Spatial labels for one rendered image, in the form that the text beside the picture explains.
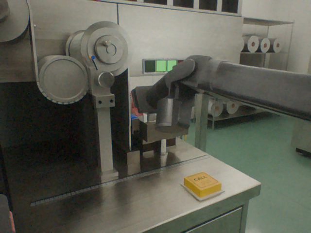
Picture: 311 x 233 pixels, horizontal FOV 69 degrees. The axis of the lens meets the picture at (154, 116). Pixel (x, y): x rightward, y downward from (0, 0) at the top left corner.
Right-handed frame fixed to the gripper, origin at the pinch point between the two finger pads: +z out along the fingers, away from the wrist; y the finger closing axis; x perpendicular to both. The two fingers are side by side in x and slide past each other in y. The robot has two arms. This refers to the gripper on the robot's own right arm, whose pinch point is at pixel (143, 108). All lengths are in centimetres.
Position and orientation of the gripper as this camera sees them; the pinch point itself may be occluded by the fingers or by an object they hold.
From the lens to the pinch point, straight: 64.1
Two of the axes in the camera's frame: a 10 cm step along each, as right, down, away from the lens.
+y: 8.9, -1.2, 4.5
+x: -2.1, -9.6, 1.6
